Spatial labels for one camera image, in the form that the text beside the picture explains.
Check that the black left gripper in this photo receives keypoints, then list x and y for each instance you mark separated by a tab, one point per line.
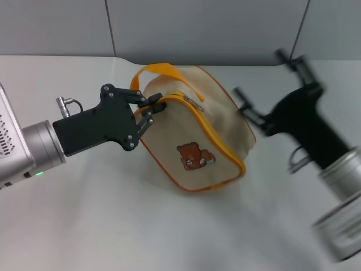
104	124

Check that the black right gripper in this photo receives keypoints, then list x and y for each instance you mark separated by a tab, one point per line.
304	118

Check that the beige bear-print zipper bag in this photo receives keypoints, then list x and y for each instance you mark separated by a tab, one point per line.
175	135

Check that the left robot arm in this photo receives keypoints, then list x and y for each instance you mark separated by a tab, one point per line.
42	141

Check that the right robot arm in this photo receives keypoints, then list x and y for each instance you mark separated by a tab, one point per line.
342	197

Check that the silver zipper pull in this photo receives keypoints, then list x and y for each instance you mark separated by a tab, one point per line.
194	102

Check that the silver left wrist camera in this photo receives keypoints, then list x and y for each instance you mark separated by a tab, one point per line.
8	118

